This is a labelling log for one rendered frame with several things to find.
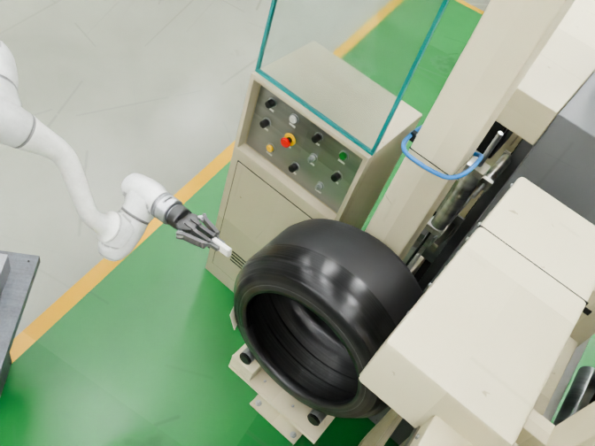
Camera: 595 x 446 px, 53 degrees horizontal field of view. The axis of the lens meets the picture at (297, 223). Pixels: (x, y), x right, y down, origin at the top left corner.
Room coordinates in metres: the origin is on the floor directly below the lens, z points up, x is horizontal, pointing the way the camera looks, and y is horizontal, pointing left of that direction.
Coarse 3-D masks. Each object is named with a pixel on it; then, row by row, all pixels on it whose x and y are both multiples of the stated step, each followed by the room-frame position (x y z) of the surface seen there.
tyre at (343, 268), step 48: (288, 240) 1.03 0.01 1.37; (336, 240) 1.04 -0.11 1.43; (240, 288) 0.94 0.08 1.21; (288, 288) 0.89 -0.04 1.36; (336, 288) 0.89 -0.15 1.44; (384, 288) 0.95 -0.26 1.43; (288, 336) 1.03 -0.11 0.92; (336, 336) 1.08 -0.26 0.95; (384, 336) 0.84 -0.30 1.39; (288, 384) 0.84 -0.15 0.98; (336, 384) 0.92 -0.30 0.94
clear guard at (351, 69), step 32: (288, 0) 1.80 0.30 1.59; (320, 0) 1.76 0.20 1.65; (352, 0) 1.72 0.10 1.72; (384, 0) 1.68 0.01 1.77; (416, 0) 1.65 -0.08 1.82; (448, 0) 1.62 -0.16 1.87; (288, 32) 1.79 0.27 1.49; (320, 32) 1.75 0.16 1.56; (352, 32) 1.70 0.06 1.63; (384, 32) 1.67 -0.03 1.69; (416, 32) 1.63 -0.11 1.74; (288, 64) 1.78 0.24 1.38; (320, 64) 1.73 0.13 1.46; (352, 64) 1.69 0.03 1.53; (384, 64) 1.65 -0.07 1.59; (416, 64) 1.61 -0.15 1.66; (320, 96) 1.72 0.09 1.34; (352, 96) 1.67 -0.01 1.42; (384, 96) 1.64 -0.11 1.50; (352, 128) 1.66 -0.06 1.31; (384, 128) 1.61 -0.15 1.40
